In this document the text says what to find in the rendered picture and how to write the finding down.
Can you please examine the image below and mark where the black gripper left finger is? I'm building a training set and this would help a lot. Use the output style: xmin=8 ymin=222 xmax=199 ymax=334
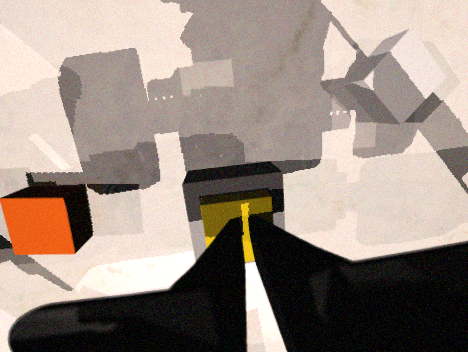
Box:
xmin=7 ymin=218 xmax=248 ymax=352

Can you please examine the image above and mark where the orange block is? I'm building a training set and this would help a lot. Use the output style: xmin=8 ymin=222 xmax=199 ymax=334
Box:
xmin=0 ymin=186 xmax=93 ymax=255

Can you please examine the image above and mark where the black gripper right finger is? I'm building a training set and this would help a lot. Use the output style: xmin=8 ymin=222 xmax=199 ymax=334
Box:
xmin=248 ymin=216 xmax=468 ymax=352

